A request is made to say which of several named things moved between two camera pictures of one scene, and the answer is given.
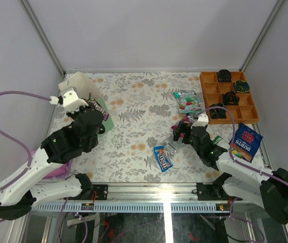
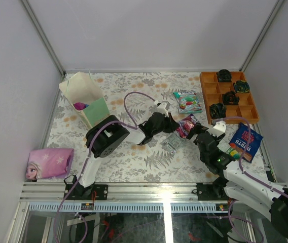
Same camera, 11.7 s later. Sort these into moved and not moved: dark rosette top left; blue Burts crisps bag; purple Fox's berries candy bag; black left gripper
Moved: black left gripper
Not moved: dark rosette top left; purple Fox's berries candy bag; blue Burts crisps bag
